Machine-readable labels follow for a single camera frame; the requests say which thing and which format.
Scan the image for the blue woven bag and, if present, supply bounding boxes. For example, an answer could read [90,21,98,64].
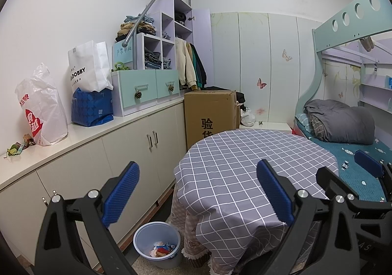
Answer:
[72,88,114,127]

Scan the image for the teal bunk bed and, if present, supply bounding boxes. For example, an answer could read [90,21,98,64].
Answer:
[292,0,392,202]

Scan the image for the teal printed bedsheet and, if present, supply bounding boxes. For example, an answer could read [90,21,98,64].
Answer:
[309,137,392,202]

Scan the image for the purple wall shelf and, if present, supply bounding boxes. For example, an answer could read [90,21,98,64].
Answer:
[360,74,392,107]

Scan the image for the small white plastic bag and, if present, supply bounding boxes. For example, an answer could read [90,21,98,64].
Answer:
[240,108,255,127]

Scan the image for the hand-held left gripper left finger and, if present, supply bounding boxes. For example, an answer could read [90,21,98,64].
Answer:
[34,161,144,275]

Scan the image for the cream hanging jacket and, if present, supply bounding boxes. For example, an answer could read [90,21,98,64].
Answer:
[174,38,196,89]

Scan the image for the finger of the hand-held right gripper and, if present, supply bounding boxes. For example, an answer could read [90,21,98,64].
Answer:
[316,166,359,202]
[354,150,392,202]

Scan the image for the grey checked tablecloth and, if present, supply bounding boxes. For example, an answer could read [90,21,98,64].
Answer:
[174,129,341,245]

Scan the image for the brown cardboard box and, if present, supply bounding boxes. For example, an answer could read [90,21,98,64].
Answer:
[184,90,241,148]

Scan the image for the pile of folded clothes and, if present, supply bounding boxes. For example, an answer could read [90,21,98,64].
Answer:
[116,13,157,43]

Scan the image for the black clothes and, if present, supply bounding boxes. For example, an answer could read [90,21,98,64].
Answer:
[235,91,246,112]

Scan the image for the teal plaid pillow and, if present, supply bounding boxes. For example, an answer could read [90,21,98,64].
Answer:
[295,113,313,133]

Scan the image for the white plastic bag red print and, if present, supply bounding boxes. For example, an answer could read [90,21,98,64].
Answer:
[15,63,68,146]

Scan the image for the white paper shopping bag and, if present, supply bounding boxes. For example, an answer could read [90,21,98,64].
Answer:
[68,40,114,92]

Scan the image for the light blue printed panel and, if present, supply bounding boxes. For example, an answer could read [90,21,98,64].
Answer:
[113,40,135,70]

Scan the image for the teal drawer unit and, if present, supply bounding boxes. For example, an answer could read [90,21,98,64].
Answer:
[111,68,181,116]

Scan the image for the dark green hanging jacket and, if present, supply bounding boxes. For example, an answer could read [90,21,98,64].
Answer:
[189,43,207,87]

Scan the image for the pink checked cartoon tablecloth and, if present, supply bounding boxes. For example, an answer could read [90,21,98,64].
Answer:
[170,192,215,269]

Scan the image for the folded jeans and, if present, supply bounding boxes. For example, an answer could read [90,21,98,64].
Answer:
[145,50,162,69]

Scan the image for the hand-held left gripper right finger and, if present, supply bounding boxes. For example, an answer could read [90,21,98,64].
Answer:
[256,159,365,275]

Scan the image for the white wardrobe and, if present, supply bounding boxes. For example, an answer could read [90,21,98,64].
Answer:
[211,12,322,129]

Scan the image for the grey duvet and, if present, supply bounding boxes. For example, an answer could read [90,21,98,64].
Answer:
[304,99,376,144]

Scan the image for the white low cabinet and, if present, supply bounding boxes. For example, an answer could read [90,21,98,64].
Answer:
[0,99,187,263]

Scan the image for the purple cabinet door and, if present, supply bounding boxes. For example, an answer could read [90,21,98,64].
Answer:
[192,8,214,89]

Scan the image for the blue plastic bin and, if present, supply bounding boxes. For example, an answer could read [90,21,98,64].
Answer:
[134,222,181,269]

